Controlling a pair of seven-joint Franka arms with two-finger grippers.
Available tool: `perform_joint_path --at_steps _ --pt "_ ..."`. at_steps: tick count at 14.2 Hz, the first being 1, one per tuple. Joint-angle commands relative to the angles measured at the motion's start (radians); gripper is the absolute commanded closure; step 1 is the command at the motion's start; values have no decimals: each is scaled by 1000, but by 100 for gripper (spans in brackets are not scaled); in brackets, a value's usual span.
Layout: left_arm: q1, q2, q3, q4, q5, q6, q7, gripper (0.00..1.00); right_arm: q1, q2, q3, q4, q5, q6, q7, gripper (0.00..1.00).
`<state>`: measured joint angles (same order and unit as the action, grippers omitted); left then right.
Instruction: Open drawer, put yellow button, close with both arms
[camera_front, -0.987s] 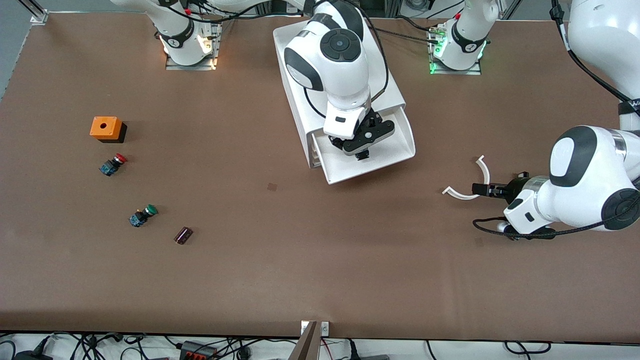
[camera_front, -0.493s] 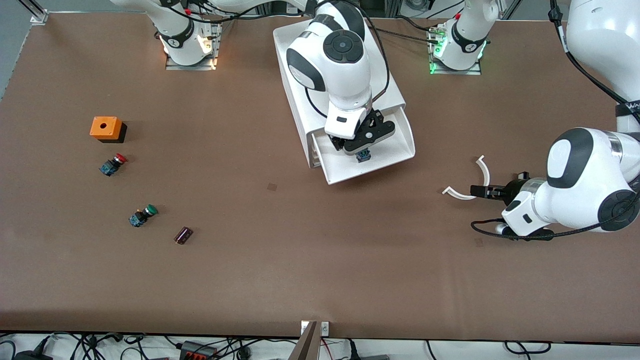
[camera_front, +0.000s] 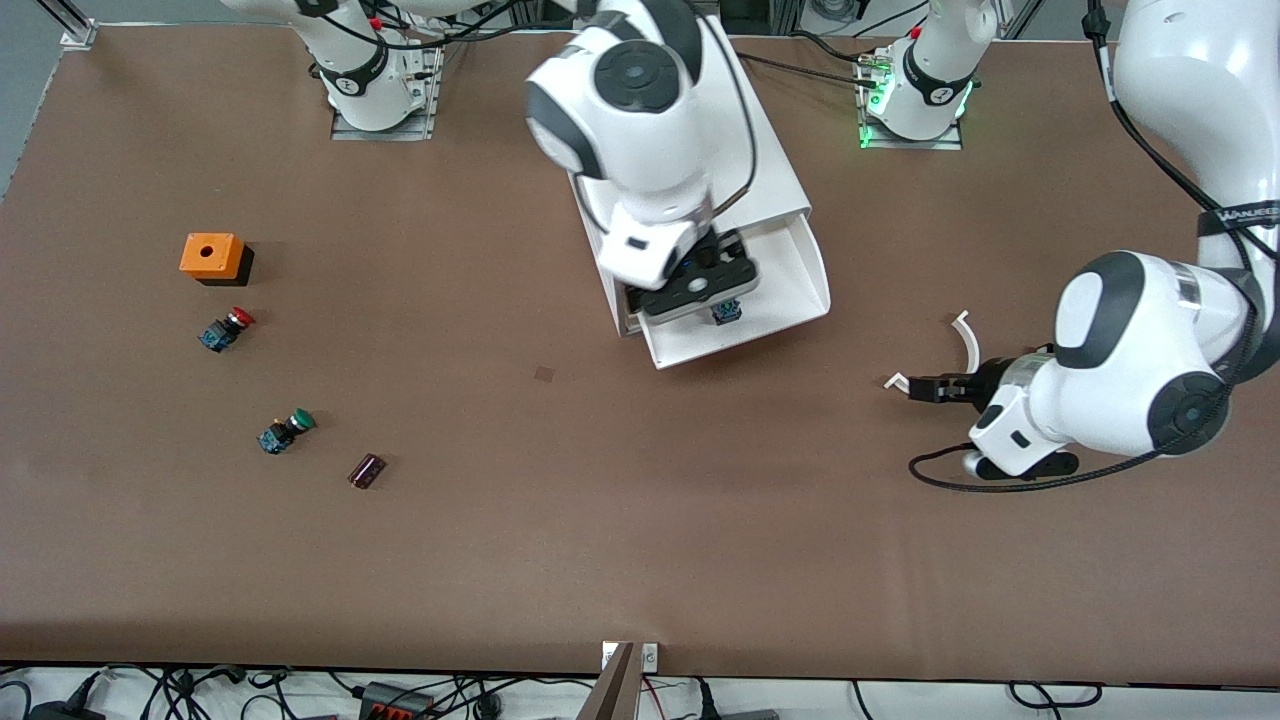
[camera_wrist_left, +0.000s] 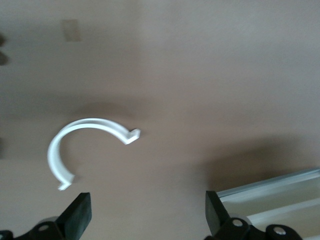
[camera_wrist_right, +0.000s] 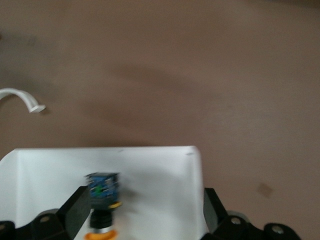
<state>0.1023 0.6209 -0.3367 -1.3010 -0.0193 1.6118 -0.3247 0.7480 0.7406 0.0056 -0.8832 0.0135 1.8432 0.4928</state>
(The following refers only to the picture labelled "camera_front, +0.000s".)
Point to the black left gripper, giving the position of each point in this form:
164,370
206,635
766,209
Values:
975,385

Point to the yellow push button switch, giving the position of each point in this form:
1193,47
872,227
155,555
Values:
727,313

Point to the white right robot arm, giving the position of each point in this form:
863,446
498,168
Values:
640,110

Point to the white curved plastic strip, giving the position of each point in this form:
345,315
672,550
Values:
972,345

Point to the black power plug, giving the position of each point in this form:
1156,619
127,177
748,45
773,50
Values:
735,714

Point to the purple cylindrical capacitor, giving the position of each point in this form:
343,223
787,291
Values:
366,471

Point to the black orange connector block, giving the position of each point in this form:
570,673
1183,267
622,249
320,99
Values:
395,702

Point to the black power adapter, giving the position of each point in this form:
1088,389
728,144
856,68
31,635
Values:
65,712

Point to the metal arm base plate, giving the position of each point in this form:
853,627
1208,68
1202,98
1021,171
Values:
900,144
350,134

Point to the white mounting bracket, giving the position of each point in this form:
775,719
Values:
608,655
650,656

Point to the aluminium frame post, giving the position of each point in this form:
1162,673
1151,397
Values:
1022,15
70,25

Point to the brown camera mount bar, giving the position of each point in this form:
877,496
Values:
612,690

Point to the green push button switch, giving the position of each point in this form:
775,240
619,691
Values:
282,433

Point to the red push button switch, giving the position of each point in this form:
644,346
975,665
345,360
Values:
222,332

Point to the orange button enclosure box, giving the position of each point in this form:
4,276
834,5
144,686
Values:
210,255

